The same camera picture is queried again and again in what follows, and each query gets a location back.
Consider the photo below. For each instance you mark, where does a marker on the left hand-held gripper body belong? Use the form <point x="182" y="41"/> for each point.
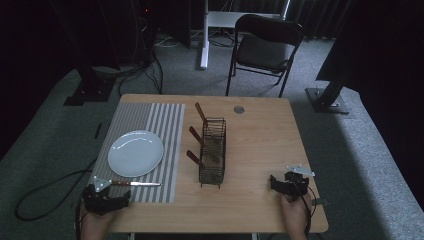
<point x="96" y="200"/>

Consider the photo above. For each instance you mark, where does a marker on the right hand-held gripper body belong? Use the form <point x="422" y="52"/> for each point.
<point x="296" y="185"/>

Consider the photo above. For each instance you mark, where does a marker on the person's left hand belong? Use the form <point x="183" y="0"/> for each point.
<point x="96" y="222"/>

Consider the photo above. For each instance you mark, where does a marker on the person's right hand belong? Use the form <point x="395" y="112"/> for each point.
<point x="295" y="213"/>

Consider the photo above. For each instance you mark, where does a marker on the white round plate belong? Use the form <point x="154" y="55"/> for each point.
<point x="135" y="155"/>

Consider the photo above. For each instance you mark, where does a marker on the small black floor strip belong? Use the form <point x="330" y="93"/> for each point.
<point x="98" y="130"/>

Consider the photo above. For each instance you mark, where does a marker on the grey striped placemat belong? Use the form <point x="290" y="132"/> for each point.
<point x="170" y="133"/>

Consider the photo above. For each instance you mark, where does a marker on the grey round table grommet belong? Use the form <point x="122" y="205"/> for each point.
<point x="239" y="110"/>

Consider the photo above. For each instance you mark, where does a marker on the black folding chair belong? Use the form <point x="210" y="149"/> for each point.
<point x="263" y="50"/>

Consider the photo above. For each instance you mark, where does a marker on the dark curtain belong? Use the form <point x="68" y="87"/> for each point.
<point x="383" y="50"/>

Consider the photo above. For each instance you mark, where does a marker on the dark equipment rack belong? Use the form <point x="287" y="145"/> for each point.
<point x="160" y="23"/>

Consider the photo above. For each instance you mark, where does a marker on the black stand with base plate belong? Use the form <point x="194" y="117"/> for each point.
<point x="328" y="100"/>
<point x="90" y="90"/>

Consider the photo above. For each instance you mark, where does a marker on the white desk frame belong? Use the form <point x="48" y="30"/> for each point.
<point x="220" y="18"/>

